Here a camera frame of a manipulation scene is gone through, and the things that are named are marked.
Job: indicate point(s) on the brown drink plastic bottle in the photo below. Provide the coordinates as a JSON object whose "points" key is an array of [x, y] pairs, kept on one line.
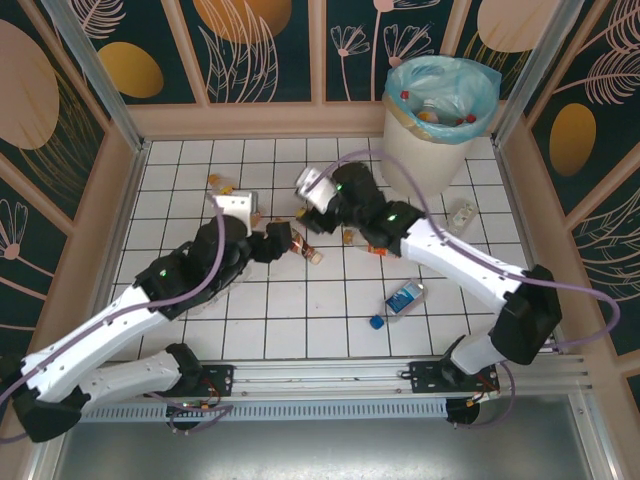
{"points": [[306, 248]]}

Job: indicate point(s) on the orange label plastic bottle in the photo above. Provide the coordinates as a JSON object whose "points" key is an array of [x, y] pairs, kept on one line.
{"points": [[365, 245]]}

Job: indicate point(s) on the yellow label juice bottle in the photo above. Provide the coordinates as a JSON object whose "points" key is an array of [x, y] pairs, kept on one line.
{"points": [[220, 185], [428, 114]]}

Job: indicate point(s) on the blue label plastic bottle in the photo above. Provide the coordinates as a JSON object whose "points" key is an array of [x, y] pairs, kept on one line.
{"points": [[404, 298]]}

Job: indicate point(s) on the red bottle cap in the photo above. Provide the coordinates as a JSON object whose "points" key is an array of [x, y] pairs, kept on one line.
{"points": [[471, 118]]}

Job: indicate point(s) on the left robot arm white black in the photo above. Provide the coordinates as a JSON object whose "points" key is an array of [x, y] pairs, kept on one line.
{"points": [[100, 325]]}

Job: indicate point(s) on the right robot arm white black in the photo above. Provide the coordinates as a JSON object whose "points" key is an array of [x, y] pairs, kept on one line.
{"points": [[460, 260]]}

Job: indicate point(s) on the beige waste bin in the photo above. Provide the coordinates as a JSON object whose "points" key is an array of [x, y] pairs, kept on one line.
{"points": [[420, 160]]}

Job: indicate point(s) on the crushed clear plastic bottle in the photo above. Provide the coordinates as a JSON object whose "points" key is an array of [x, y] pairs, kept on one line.
{"points": [[461, 214]]}

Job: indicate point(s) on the blue bottle cap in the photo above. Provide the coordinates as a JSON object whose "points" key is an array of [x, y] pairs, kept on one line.
{"points": [[376, 322]]}

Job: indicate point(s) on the grey metal sheet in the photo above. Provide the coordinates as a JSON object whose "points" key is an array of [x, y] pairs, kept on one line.
{"points": [[320, 450]]}

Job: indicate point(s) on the aluminium side rail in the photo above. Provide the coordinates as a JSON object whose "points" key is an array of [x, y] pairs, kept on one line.
{"points": [[130, 200], [515, 200]]}

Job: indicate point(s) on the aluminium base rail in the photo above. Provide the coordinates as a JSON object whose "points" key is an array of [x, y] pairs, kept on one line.
{"points": [[320, 380]]}

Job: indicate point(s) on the aluminium frame post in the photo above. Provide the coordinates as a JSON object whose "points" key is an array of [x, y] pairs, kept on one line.
{"points": [[531, 75], [97, 75]]}

